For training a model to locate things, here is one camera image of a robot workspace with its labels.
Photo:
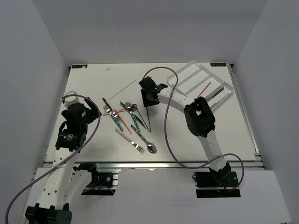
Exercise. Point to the pink handled knife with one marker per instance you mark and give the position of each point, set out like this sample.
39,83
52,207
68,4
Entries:
218,102

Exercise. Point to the black handled fork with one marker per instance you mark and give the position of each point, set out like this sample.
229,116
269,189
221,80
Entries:
113,116

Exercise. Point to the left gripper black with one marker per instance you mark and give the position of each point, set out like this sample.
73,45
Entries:
92,114

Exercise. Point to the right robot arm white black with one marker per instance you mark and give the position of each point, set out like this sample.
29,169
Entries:
199,118

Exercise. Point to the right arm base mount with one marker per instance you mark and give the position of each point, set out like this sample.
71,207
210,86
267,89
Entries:
207,186

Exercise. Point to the teal handled fork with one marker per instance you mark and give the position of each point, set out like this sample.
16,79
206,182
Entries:
117,123

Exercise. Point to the teal handled spoon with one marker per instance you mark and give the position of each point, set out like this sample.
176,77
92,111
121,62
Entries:
129,110

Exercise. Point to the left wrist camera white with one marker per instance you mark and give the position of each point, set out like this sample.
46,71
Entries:
70,99

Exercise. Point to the black handled knife in tray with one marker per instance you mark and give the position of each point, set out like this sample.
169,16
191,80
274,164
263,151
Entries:
214,94

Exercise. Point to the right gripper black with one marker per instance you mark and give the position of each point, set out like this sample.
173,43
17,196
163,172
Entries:
145,103

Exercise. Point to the pink handled spoon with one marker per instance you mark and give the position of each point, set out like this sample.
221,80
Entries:
121,109

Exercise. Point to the teal handled knife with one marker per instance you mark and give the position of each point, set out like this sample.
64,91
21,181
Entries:
139,120

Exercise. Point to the teal chopstick short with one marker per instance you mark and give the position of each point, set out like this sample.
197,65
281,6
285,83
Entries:
148,116

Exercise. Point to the black handled spoon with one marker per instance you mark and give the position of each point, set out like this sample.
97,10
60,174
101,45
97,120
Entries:
150,146

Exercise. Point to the white cutlery tray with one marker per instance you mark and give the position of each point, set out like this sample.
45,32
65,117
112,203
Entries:
191,78

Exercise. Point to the pink handled fork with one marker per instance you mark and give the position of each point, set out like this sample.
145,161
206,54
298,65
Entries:
140,149

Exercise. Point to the white chopstick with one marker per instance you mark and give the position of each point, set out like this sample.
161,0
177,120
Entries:
123,89

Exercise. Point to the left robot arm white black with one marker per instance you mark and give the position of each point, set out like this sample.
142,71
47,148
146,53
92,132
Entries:
62,186

